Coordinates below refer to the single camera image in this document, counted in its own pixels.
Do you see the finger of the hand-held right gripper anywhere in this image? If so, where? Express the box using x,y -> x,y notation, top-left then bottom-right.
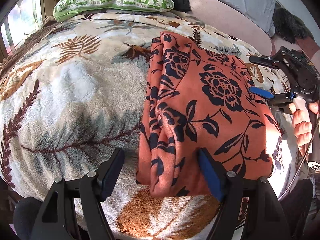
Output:
249,86 -> 294,115
249,55 -> 278,68

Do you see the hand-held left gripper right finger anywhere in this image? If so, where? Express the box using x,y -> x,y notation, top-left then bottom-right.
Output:
197,147 -> 293,240

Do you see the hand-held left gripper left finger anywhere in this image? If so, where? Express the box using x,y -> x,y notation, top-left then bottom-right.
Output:
30,147 -> 125,240

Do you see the orange floral shirt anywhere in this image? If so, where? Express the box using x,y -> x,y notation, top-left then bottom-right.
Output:
136,31 -> 294,198

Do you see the person's right hand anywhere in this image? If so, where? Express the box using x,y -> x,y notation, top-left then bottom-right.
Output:
289,97 -> 320,155

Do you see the pink quilted sofa backrest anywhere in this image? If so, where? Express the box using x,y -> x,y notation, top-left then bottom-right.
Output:
271,34 -> 320,68

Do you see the dark furry cloth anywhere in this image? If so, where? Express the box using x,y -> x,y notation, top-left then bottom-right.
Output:
272,7 -> 313,44

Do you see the pink quilted bolster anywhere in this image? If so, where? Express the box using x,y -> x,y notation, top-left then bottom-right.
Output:
186,0 -> 273,55

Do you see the leaf print fleece blanket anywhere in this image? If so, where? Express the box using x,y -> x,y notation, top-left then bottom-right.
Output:
0,10 -> 310,239

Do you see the person's right leg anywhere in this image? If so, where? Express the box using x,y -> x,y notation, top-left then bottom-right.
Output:
279,176 -> 320,240

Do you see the person's leg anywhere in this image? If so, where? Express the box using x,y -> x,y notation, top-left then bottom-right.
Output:
279,176 -> 320,240
12,197 -> 43,240

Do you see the person's left leg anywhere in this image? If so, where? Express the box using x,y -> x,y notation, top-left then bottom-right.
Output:
12,197 -> 43,240

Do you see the brown quilted bedcover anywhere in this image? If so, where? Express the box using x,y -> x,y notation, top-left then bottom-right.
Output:
0,17 -> 63,78

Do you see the thin grey cable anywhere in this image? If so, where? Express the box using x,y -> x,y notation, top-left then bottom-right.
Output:
277,115 -> 317,200

